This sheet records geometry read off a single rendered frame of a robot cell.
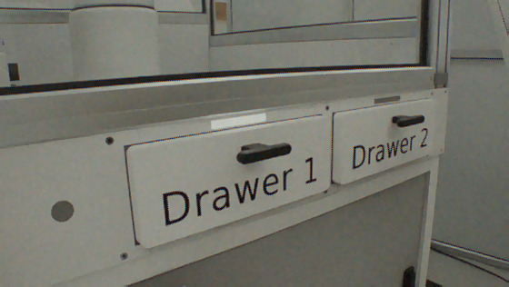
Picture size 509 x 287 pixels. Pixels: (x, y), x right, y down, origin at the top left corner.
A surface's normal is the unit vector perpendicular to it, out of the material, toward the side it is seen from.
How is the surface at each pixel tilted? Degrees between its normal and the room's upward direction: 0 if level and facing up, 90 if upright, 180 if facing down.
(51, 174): 90
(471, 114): 90
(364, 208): 90
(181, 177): 90
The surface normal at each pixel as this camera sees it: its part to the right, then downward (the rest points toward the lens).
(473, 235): -0.70, 0.18
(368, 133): 0.62, 0.16
